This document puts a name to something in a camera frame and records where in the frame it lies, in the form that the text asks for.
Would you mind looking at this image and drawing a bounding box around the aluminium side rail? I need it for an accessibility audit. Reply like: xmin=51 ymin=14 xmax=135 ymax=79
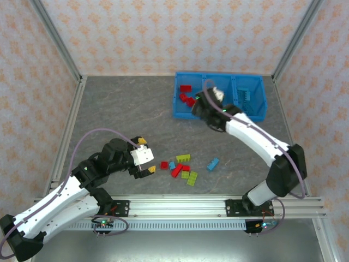
xmin=50 ymin=76 xmax=88 ymax=192
xmin=272 ymin=76 xmax=313 ymax=197

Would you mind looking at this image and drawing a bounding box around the slotted grey cable duct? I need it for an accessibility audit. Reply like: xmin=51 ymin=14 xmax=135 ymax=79
xmin=67 ymin=220 xmax=248 ymax=232

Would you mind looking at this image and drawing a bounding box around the wide aluminium base rail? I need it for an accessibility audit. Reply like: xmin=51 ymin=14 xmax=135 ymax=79
xmin=34 ymin=194 xmax=327 ymax=219

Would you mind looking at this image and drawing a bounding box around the aluminium frame post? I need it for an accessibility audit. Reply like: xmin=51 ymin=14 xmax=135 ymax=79
xmin=272 ymin=0 xmax=326 ymax=82
xmin=29 ymin=0 xmax=84 ymax=82

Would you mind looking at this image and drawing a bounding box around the small circuit board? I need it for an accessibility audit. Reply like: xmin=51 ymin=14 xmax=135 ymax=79
xmin=94 ymin=218 xmax=114 ymax=230
xmin=256 ymin=219 xmax=279 ymax=230

